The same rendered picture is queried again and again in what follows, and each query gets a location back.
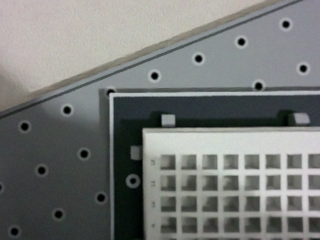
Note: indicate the black rectangular nest plate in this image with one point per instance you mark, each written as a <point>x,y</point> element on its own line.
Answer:
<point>130,113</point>

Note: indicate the grey perforated base plate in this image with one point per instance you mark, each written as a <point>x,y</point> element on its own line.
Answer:
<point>55,149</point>

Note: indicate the white well plate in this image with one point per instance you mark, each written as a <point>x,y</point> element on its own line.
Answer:
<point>231,183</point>

